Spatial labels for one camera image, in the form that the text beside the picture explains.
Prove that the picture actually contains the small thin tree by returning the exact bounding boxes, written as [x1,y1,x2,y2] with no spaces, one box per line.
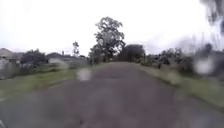
[72,40,81,58]

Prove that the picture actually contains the low house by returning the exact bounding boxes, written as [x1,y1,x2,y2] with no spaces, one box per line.
[45,50,89,67]

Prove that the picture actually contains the tall leafy tree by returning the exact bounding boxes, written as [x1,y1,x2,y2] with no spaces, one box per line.
[89,16,127,64]

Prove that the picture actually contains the dark dense tree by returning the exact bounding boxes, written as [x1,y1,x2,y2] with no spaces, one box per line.
[117,43,147,63]

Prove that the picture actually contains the grass verge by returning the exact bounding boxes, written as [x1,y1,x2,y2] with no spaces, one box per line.
[0,64,98,102]
[139,64,224,110]

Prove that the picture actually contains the dark bushy tree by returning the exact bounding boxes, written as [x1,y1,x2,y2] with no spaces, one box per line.
[19,48,48,67]

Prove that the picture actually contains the grey asphalt road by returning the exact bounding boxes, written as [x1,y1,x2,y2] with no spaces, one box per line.
[0,62,224,128]

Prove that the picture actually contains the row of bushes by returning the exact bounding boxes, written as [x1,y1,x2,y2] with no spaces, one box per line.
[141,43,224,80]

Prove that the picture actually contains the fence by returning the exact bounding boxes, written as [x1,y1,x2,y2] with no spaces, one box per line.
[0,59,23,80]

